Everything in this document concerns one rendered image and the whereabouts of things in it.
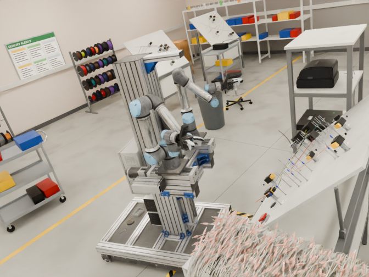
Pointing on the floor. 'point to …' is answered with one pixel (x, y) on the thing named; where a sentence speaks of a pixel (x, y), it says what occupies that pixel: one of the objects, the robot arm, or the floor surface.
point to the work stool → (236, 90)
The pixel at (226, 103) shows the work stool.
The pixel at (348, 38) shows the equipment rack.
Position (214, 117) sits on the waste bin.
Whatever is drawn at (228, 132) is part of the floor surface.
